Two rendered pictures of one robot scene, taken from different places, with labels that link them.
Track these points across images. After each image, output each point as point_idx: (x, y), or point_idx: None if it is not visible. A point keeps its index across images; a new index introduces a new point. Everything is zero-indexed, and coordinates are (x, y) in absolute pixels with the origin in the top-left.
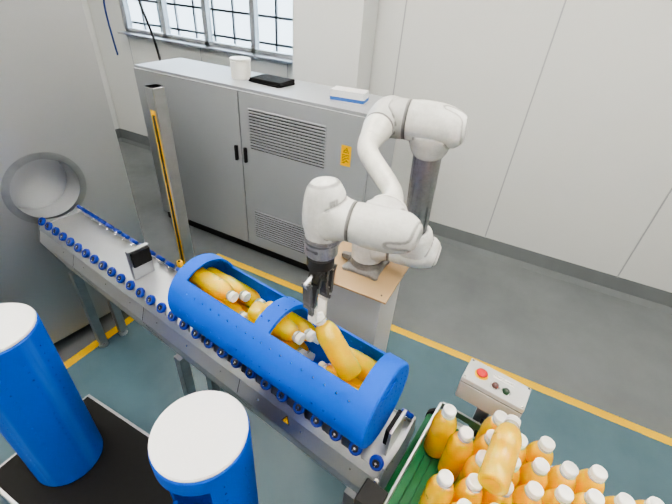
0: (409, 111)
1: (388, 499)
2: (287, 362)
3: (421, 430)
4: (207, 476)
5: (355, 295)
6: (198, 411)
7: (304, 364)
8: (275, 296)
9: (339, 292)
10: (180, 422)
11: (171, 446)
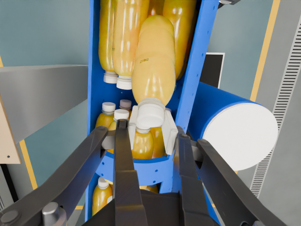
0: None
1: None
2: (188, 115)
3: None
4: (270, 112)
5: (6, 105)
6: (225, 151)
7: (189, 94)
8: None
9: (15, 123)
10: (238, 155)
11: (257, 148)
